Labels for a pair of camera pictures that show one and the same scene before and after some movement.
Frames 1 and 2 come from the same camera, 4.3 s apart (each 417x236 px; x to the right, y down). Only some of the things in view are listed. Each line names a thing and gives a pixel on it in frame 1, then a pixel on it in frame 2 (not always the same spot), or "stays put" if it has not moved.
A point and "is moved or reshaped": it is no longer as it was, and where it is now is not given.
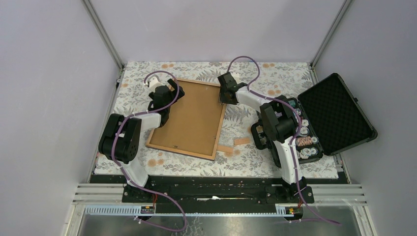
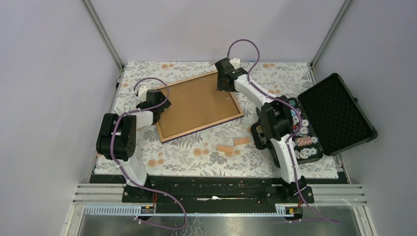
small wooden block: (242, 141) stays put
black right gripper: (223, 100) to (220, 86)
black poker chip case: (331, 119) stays put
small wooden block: (226, 149) stays put
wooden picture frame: (194, 123) is moved or reshaped
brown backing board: (194, 121) is moved or reshaped
